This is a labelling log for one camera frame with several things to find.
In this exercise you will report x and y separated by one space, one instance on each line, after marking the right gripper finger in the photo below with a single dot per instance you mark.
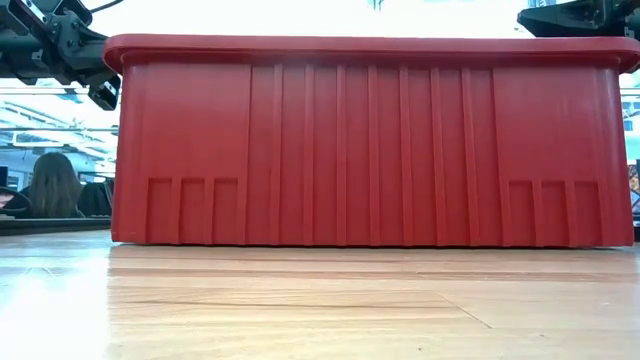
560 20

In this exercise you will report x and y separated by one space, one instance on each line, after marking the red plastic bin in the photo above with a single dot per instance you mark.
350 150

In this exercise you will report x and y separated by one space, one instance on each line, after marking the person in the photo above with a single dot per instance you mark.
55 190

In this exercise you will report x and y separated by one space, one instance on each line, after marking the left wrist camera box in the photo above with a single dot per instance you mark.
105 92

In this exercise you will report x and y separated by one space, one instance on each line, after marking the black aluminium table frame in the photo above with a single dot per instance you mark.
60 226

